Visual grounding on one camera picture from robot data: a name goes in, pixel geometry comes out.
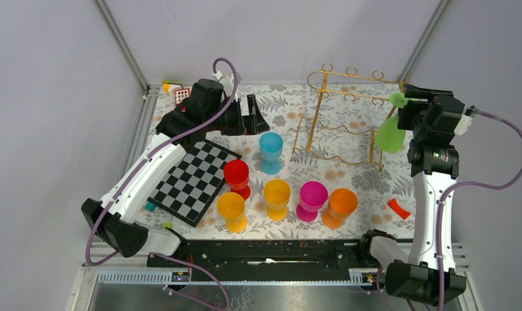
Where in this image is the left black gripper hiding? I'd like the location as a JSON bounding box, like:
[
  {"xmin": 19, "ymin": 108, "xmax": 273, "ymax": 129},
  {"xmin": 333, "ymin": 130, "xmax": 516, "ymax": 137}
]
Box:
[{"xmin": 205, "ymin": 94, "xmax": 269, "ymax": 136}]

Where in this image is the green plastic wine glass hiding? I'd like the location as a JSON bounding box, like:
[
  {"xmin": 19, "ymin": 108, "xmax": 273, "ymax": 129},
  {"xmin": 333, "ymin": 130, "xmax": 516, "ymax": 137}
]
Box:
[{"xmin": 374, "ymin": 92, "xmax": 414, "ymax": 153}]

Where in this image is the gold wire glass rack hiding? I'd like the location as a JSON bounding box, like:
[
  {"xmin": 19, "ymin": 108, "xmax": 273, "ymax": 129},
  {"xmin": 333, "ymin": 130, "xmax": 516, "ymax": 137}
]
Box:
[{"xmin": 292, "ymin": 63, "xmax": 411, "ymax": 171}]

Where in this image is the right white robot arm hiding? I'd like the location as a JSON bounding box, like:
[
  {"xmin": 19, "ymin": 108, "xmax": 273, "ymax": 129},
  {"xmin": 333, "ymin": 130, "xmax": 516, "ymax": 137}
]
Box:
[{"xmin": 357, "ymin": 84, "xmax": 473, "ymax": 307}]

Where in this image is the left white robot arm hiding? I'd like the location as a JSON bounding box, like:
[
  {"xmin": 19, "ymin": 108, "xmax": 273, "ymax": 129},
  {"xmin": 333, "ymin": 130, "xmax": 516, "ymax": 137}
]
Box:
[{"xmin": 81, "ymin": 73, "xmax": 269, "ymax": 266}]

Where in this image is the blue plastic wine glass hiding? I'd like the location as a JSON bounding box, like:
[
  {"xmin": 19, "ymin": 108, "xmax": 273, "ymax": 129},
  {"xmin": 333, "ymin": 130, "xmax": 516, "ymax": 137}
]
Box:
[{"xmin": 259, "ymin": 132, "xmax": 284, "ymax": 175}]

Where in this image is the red plastic wine glass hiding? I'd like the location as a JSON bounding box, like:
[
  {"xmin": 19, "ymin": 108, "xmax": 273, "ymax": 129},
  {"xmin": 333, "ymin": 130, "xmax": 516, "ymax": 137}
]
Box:
[{"xmin": 223, "ymin": 159, "xmax": 251, "ymax": 200}]

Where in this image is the amber plastic wine glass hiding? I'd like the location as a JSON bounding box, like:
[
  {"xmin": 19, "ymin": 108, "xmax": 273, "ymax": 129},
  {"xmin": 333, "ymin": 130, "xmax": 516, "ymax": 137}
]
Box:
[{"xmin": 263, "ymin": 179, "xmax": 291, "ymax": 222}]

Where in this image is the yellow plastic wine glass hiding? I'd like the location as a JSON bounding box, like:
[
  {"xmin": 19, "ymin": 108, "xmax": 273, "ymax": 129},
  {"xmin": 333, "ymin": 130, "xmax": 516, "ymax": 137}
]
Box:
[{"xmin": 216, "ymin": 192, "xmax": 247, "ymax": 233}]

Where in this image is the magenta plastic wine glass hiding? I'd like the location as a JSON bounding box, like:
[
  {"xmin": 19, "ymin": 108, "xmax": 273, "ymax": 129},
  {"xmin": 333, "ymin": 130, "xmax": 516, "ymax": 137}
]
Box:
[{"xmin": 296, "ymin": 180, "xmax": 328, "ymax": 222}]

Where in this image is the orange plastic wine glass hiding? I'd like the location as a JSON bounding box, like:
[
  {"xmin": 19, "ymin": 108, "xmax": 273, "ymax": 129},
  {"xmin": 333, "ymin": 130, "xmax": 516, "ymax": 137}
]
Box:
[{"xmin": 322, "ymin": 188, "xmax": 359, "ymax": 229}]

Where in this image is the red toy block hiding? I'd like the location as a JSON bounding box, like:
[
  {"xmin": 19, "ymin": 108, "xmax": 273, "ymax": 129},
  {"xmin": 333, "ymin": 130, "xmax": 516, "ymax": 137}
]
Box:
[{"xmin": 174, "ymin": 88, "xmax": 190, "ymax": 106}]

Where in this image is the small colourful toy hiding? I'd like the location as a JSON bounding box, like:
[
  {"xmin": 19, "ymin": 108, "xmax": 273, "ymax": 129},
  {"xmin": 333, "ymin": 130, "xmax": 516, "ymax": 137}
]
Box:
[{"xmin": 162, "ymin": 80, "xmax": 183, "ymax": 93}]

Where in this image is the black white checkerboard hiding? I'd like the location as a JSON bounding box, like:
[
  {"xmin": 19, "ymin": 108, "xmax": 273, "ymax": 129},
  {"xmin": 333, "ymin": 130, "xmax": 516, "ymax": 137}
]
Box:
[{"xmin": 147, "ymin": 139, "xmax": 242, "ymax": 227}]

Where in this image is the red curved piece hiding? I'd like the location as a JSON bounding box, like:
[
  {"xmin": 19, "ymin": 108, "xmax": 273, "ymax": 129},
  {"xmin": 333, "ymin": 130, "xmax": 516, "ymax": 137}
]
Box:
[{"xmin": 387, "ymin": 198, "xmax": 411, "ymax": 220}]

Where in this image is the floral table mat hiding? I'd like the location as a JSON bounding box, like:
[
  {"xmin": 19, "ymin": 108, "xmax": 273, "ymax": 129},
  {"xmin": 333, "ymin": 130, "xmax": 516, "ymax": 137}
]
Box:
[{"xmin": 139, "ymin": 84, "xmax": 415, "ymax": 240}]

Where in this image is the small teal block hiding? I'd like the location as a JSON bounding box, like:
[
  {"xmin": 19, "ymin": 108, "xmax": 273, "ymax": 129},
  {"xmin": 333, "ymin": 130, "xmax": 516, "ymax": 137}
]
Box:
[{"xmin": 144, "ymin": 202, "xmax": 156, "ymax": 213}]

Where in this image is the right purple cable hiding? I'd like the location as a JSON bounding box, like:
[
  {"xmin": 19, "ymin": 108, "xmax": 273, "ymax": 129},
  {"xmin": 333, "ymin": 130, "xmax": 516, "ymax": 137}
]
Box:
[{"xmin": 374, "ymin": 109, "xmax": 522, "ymax": 311}]

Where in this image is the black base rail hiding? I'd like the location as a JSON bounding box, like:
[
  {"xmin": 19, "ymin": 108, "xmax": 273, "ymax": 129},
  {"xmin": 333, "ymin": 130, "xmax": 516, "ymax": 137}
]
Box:
[{"xmin": 173, "ymin": 239, "xmax": 380, "ymax": 282}]

